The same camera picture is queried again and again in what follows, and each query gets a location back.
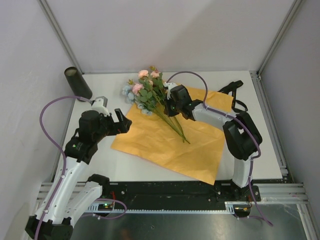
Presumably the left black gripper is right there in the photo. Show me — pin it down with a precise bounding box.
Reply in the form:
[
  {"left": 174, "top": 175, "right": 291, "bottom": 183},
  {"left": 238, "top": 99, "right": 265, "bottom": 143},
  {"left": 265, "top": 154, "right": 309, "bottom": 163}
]
[{"left": 93, "top": 108, "right": 131, "bottom": 142}]

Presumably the orange wrapping paper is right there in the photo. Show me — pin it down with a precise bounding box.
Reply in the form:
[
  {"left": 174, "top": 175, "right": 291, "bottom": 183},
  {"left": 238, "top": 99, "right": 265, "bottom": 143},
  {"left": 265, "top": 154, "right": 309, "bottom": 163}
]
[{"left": 110, "top": 84, "right": 234, "bottom": 186}]

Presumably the artificial flower bunch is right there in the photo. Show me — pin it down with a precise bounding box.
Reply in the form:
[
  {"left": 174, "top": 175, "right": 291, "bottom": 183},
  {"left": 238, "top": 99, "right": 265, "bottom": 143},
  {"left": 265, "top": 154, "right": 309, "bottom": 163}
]
[{"left": 122, "top": 66, "right": 189, "bottom": 143}]

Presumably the black ribbon gold lettering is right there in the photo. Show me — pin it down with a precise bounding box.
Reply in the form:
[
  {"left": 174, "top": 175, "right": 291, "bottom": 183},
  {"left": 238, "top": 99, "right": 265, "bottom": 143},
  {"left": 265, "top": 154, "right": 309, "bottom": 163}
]
[{"left": 218, "top": 80, "right": 248, "bottom": 113}]

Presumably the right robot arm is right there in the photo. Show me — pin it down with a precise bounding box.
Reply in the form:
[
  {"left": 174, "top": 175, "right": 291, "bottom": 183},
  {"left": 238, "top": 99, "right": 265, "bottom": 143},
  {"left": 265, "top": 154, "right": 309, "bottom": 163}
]
[{"left": 164, "top": 82, "right": 263, "bottom": 201}]

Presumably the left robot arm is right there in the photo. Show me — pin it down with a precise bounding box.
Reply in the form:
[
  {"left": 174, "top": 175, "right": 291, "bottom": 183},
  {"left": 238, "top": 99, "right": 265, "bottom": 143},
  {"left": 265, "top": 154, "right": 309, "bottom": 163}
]
[{"left": 25, "top": 108, "right": 132, "bottom": 240}]

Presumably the black cylindrical vase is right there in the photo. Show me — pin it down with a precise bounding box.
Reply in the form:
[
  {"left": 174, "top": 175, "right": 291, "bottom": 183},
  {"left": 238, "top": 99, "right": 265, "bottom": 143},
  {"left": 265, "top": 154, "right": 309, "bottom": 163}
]
[{"left": 64, "top": 66, "right": 93, "bottom": 102}]

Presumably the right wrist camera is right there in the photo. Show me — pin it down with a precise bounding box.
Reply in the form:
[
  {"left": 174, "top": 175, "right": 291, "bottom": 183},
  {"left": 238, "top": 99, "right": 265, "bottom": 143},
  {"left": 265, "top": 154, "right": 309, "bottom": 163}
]
[{"left": 163, "top": 82, "right": 177, "bottom": 100}]

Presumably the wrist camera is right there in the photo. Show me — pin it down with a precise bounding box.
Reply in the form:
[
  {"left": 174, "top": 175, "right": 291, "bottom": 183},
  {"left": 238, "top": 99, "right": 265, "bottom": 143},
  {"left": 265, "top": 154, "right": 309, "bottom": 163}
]
[
  {"left": 163, "top": 82, "right": 177, "bottom": 100},
  {"left": 91, "top": 96, "right": 110, "bottom": 117}
]

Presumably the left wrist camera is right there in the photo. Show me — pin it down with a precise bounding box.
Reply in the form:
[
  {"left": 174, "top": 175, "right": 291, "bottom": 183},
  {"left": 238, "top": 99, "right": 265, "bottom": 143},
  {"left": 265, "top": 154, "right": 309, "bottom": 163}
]
[{"left": 91, "top": 96, "right": 110, "bottom": 117}]

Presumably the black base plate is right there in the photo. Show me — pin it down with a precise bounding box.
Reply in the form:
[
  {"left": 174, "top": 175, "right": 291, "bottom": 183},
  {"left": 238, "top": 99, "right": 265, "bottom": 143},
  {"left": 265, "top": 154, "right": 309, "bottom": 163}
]
[{"left": 102, "top": 180, "right": 261, "bottom": 212}]

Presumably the grey slotted cable duct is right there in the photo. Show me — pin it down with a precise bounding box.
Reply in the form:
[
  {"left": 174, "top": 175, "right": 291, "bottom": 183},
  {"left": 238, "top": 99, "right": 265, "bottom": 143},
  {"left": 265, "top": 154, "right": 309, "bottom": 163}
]
[{"left": 84, "top": 200, "right": 252, "bottom": 214}]

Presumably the right aluminium frame post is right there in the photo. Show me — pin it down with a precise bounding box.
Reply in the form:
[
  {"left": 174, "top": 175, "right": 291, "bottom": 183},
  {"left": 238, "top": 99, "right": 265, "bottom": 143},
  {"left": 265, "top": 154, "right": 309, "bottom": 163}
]
[{"left": 256, "top": 0, "right": 306, "bottom": 76}]

